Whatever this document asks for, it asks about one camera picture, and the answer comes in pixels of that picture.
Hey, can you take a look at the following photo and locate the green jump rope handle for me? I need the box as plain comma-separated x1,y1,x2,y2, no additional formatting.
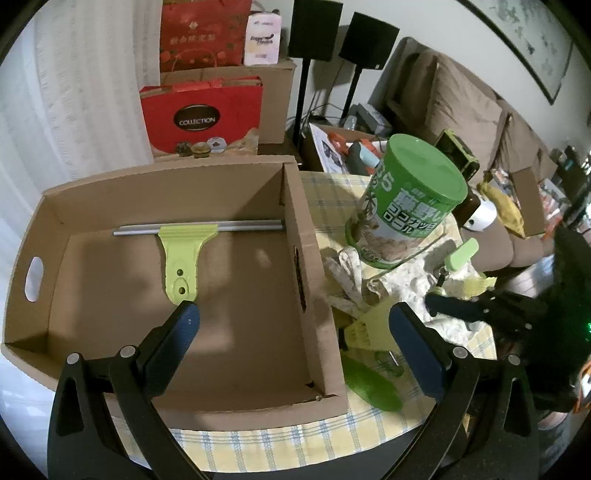
434,238,480,288

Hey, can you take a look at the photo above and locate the white floral cloth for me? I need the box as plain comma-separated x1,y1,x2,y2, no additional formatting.
322,231,495,351

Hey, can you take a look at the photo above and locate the green handled window squeegee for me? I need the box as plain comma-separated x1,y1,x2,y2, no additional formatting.
112,220,284,306

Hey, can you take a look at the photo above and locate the yellow cloth bag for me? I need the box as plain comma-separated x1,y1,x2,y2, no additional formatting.
477,181,526,238

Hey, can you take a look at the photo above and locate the white dome device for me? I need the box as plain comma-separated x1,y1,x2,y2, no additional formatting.
464,199,497,232

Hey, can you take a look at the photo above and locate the brown cardboard tray box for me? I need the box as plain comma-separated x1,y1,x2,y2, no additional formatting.
2,156,348,431

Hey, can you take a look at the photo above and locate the yellow plaid tablecloth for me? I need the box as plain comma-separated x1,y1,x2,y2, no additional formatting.
110,171,499,474

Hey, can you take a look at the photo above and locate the green lidded snack canister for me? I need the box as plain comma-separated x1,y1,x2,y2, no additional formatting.
345,134,468,269

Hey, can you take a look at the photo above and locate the green black portable radio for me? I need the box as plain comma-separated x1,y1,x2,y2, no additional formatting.
435,129,480,181

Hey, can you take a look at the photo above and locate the tan sofa cushion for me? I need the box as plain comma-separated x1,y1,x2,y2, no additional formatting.
417,54,507,172

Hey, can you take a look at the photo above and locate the light blue hair dryer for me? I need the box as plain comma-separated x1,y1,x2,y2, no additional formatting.
346,139,386,176

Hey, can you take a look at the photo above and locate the brown sofa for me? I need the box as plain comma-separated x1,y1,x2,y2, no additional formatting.
379,37,564,273

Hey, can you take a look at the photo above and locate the printed paper sheet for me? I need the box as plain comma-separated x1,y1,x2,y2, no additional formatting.
310,124,348,174

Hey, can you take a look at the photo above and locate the framed ink painting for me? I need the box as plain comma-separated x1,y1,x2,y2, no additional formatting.
461,0,573,105

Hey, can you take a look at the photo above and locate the white curtain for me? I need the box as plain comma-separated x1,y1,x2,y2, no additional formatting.
0,0,164,222

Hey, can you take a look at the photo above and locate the black speaker on stand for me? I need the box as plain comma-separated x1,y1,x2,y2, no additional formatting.
339,12,400,124
287,0,342,142

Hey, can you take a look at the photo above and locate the red collection gift box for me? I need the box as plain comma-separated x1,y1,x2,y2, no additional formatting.
139,76,263,159

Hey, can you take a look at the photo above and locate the large brown cardboard box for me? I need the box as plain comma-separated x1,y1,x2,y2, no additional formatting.
160,59,296,144

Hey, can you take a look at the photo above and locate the white pink small box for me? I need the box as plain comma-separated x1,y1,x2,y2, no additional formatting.
243,12,283,66

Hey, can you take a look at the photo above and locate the red gift bag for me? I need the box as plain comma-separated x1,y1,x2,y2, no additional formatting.
159,0,252,73

